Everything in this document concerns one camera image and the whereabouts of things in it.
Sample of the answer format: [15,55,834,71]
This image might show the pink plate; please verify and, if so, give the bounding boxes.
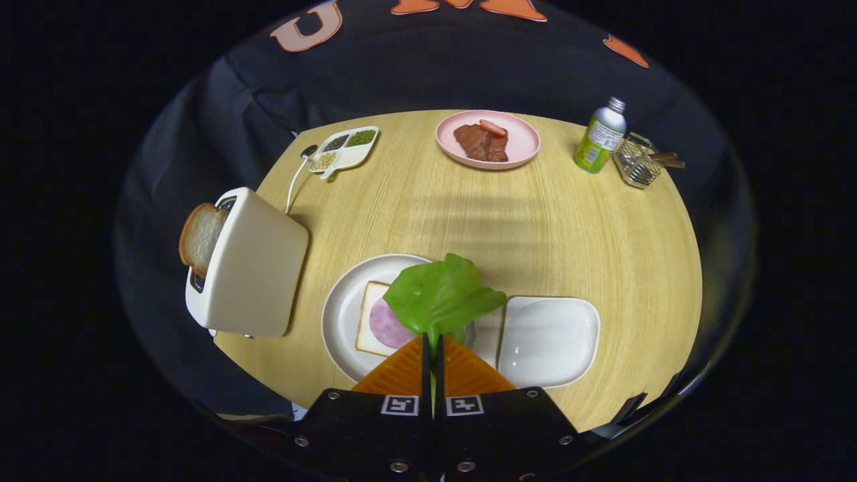
[435,110,541,170]

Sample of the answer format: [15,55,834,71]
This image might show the white bread slice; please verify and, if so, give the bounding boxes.
[355,281,410,357]

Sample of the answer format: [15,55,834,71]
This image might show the white rectangular dish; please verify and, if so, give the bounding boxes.
[497,296,601,389]

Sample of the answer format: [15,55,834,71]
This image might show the white divided dish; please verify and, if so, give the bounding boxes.
[309,126,380,180]

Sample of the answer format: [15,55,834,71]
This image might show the brown meat slices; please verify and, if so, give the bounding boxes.
[453,123,510,163]

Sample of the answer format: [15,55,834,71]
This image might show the black backdrop cloth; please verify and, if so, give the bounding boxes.
[114,0,757,429]

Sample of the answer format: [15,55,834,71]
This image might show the white toaster cable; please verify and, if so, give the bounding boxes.
[286,155,310,215]

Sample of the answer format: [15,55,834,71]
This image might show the pink ham slice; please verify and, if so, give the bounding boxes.
[370,297,417,349]

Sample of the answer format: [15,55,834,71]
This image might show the white round plate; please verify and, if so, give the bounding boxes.
[321,254,503,384]

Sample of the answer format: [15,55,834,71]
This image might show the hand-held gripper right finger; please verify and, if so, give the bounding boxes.
[435,335,583,482]

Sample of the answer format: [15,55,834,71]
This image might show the green lettuce leaf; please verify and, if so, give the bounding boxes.
[383,253,508,354]

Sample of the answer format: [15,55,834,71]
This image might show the toasted bread slice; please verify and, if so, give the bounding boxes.
[179,203,229,278]

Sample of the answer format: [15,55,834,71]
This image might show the silver bottle green label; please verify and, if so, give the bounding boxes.
[574,97,627,175]

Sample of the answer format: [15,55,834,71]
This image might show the wire utensil basket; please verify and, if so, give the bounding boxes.
[614,133,664,189]

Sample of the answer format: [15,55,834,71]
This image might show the white toaster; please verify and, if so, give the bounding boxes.
[185,187,310,338]

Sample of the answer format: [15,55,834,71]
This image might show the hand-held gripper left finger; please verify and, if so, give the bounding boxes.
[288,335,436,482]

